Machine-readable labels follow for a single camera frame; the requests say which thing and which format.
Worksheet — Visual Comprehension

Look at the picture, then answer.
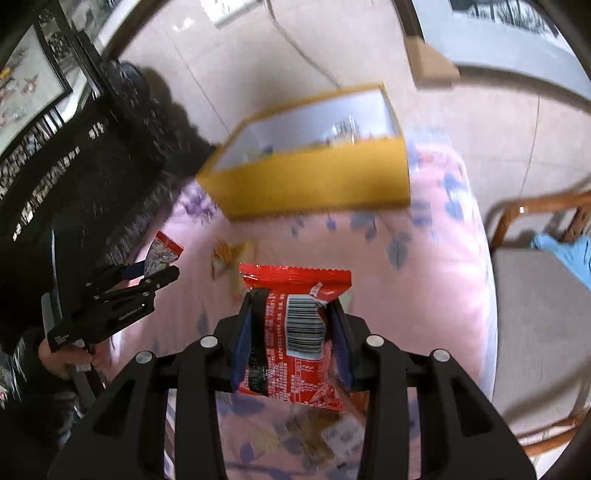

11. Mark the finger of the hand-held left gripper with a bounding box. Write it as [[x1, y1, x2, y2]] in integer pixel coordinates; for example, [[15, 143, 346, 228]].
[[95, 265, 182, 306], [85, 261, 149, 290]]

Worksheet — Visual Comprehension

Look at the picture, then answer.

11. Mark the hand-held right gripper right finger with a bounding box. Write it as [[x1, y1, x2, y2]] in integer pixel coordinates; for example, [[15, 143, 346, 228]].
[[330, 300, 536, 480]]

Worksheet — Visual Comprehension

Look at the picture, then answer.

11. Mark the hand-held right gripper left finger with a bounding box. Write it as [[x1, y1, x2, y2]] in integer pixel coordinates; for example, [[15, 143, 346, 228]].
[[48, 291, 257, 480]]

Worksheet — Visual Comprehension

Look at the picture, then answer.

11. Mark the red white snack packet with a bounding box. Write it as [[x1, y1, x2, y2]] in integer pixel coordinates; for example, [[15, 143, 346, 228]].
[[143, 231, 184, 278]]

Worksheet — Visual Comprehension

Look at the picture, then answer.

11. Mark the yellow cardboard box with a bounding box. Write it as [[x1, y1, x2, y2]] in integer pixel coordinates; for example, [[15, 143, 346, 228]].
[[194, 82, 413, 221]]

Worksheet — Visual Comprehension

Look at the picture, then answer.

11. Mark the clear snack packet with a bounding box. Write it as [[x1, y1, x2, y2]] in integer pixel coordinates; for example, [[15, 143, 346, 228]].
[[323, 117, 365, 148]]

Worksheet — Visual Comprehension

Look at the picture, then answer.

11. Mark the person's left forearm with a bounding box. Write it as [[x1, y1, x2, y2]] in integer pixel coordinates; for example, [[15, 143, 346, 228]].
[[0, 323, 98, 462]]

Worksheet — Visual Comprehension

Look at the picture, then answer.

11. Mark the person's left hand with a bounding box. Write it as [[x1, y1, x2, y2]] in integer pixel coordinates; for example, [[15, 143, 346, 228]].
[[38, 339, 114, 377]]

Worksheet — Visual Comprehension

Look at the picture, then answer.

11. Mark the orange small packet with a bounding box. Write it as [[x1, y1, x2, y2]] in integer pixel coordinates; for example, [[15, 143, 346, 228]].
[[211, 240, 256, 280]]

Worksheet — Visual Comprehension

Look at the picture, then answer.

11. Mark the tan printed packet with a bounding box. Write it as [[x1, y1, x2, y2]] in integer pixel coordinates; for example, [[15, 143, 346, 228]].
[[272, 406, 368, 467]]

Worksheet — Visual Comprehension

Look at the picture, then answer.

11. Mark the pink floral blanket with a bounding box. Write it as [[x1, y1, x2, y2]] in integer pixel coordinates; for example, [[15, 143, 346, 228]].
[[111, 129, 499, 480]]

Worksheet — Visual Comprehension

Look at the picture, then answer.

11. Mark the dark carved wooden cabinet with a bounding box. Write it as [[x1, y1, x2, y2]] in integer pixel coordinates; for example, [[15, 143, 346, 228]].
[[0, 60, 218, 352]]

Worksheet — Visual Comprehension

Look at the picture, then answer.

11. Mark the wooden chair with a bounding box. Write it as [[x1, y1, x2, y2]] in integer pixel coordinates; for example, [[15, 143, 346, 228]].
[[482, 191, 591, 457]]

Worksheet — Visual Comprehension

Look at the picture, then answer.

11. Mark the framed picture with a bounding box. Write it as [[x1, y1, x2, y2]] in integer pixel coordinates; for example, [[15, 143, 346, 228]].
[[0, 23, 75, 158]]

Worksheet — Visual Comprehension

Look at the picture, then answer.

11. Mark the blue cloth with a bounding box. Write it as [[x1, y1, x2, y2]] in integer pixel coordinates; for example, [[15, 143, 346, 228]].
[[530, 233, 591, 291]]

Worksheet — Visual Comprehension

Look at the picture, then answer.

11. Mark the brown cardboard piece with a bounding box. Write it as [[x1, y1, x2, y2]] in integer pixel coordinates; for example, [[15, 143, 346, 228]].
[[404, 36, 460, 86]]

